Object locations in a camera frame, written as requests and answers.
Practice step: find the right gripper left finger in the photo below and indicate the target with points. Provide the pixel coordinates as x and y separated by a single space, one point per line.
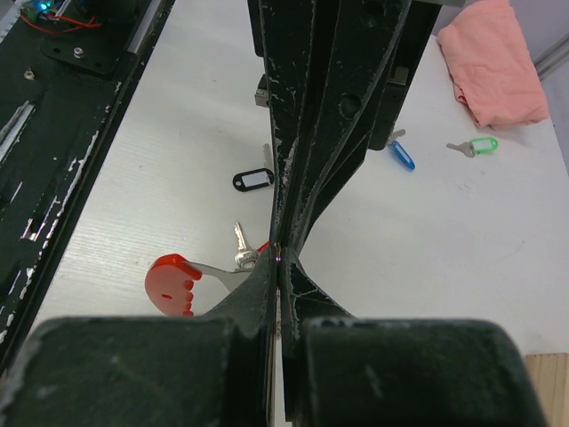
216 369

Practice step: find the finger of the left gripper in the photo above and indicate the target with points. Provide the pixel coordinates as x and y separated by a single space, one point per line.
282 35
363 36

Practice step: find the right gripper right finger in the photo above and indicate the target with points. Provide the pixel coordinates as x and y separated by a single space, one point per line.
345 371

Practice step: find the red handled keyring holder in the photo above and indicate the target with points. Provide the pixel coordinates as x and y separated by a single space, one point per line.
170 282

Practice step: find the black tag key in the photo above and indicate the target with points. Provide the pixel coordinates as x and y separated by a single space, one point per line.
257 178

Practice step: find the red tag key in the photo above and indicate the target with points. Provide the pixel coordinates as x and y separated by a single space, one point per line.
246 256

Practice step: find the blue tag key upper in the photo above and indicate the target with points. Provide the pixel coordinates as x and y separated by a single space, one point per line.
399 151

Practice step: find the pink folded cloth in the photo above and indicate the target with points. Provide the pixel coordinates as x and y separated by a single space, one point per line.
491 68

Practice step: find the green tag key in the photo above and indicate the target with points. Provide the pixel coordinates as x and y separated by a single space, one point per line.
475 147

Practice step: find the wooden clothes rack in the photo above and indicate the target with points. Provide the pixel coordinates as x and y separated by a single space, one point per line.
549 373

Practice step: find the aluminium rail frame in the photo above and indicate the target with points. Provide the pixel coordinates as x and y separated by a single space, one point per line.
552 59

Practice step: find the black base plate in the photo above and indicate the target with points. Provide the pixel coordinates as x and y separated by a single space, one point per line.
69 70

